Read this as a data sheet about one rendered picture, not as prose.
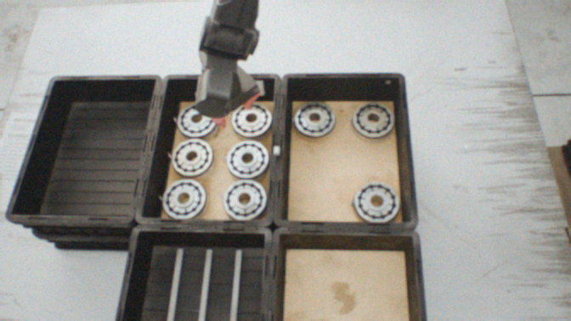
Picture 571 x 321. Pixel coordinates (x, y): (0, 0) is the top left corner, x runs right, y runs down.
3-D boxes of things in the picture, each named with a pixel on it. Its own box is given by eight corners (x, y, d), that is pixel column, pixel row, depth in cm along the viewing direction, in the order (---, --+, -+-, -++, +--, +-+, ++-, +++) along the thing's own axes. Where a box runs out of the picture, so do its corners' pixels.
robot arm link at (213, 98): (261, 24, 74) (206, 10, 72) (257, 83, 69) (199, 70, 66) (240, 68, 84) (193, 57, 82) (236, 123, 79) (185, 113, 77)
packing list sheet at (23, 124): (6, 112, 145) (4, 111, 145) (76, 110, 144) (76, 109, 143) (-28, 211, 130) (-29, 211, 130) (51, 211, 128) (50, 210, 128)
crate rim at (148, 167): (166, 80, 121) (163, 74, 118) (282, 78, 118) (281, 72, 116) (137, 228, 102) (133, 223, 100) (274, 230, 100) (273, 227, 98)
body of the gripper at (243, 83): (259, 89, 89) (255, 64, 82) (217, 121, 86) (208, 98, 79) (238, 69, 91) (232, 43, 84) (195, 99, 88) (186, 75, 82)
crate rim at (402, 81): (282, 78, 118) (281, 72, 116) (403, 78, 116) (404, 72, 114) (274, 230, 100) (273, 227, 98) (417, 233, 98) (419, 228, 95)
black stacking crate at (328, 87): (285, 101, 127) (282, 75, 116) (397, 101, 124) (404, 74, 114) (278, 243, 109) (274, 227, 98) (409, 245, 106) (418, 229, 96)
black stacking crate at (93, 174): (72, 102, 131) (52, 77, 121) (175, 102, 129) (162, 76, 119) (32, 237, 113) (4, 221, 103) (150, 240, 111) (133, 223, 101)
